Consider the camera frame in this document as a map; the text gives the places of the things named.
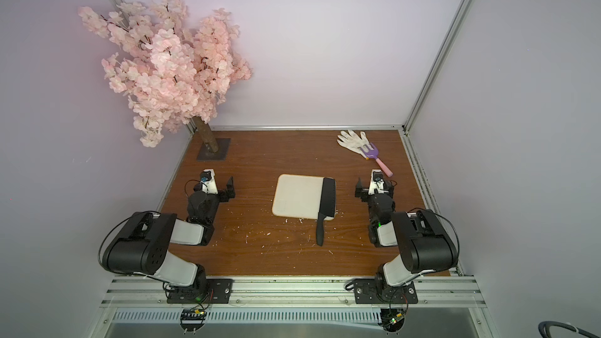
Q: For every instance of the circuit board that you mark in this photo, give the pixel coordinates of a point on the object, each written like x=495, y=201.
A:
x=392, y=320
x=192, y=319

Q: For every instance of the black cleaver knife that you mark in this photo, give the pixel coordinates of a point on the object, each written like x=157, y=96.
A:
x=327, y=207

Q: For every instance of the pink cherry blossom tree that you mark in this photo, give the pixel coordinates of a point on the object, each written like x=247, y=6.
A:
x=170, y=74

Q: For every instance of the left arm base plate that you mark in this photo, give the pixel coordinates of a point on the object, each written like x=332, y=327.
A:
x=205, y=291

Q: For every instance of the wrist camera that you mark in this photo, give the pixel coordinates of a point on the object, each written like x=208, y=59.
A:
x=377, y=183
x=207, y=182

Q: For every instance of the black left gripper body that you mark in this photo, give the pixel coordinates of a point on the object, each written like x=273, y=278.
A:
x=213, y=202

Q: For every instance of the right circuit board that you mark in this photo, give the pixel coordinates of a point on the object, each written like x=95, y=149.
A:
x=392, y=320

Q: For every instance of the aluminium front rail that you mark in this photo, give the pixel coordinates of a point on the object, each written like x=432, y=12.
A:
x=339, y=292

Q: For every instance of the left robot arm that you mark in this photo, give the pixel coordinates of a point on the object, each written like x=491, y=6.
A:
x=141, y=247

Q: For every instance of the white cutting board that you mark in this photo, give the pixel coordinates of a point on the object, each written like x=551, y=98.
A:
x=301, y=196

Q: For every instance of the left circuit board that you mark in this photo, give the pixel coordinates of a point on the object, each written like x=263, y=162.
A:
x=192, y=319

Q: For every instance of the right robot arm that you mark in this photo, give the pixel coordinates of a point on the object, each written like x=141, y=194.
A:
x=427, y=242

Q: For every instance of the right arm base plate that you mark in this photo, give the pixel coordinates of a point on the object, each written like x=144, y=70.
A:
x=369, y=291

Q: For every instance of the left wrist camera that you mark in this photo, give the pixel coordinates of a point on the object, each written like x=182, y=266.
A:
x=207, y=182

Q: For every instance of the white work glove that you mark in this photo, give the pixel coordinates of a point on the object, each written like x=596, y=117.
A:
x=352, y=141

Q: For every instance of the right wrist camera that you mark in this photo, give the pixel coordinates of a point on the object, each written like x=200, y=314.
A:
x=377, y=183

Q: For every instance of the purple pink toy rake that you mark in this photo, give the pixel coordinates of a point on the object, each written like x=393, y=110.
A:
x=371, y=152

